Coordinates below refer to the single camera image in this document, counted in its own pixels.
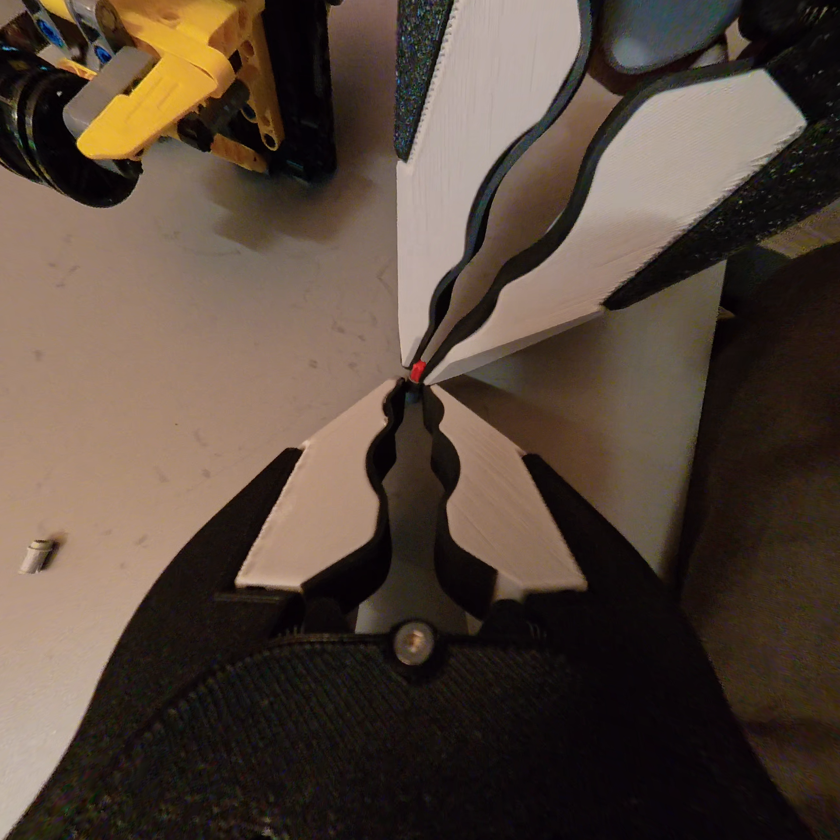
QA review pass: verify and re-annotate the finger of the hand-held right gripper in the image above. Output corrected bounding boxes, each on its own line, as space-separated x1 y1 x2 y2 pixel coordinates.
423 59 809 386
395 0 593 368

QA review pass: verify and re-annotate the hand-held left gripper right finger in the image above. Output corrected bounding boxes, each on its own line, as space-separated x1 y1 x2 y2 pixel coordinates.
421 384 588 618

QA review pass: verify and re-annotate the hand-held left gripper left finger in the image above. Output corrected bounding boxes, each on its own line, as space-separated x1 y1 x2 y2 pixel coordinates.
234 377 406 614

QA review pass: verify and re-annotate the person's right hand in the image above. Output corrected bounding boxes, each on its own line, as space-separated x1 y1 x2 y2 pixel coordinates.
586 52 664 98

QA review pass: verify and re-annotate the small grey toy bushing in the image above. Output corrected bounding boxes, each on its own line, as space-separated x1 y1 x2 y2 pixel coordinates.
17 537 60 576

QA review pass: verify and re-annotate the yellow toy vehicle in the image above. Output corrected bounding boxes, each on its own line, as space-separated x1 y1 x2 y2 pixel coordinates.
0 0 339 210

